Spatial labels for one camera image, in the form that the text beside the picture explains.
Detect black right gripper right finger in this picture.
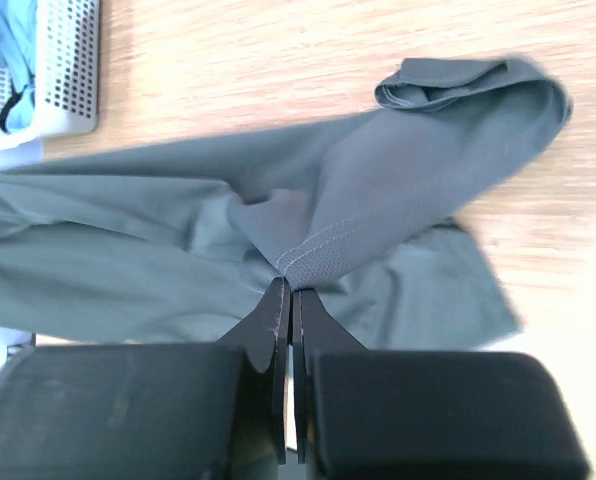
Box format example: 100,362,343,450
292,290,590,479

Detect light blue t-shirt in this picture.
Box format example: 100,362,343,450
0,0,38,133

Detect white plastic basket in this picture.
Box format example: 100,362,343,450
0,0,100,150

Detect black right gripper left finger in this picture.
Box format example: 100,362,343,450
0,278,291,479

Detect dark grey t-shirt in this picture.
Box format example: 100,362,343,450
0,57,572,350

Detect black garment in basket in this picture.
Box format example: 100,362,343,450
0,83,24,134

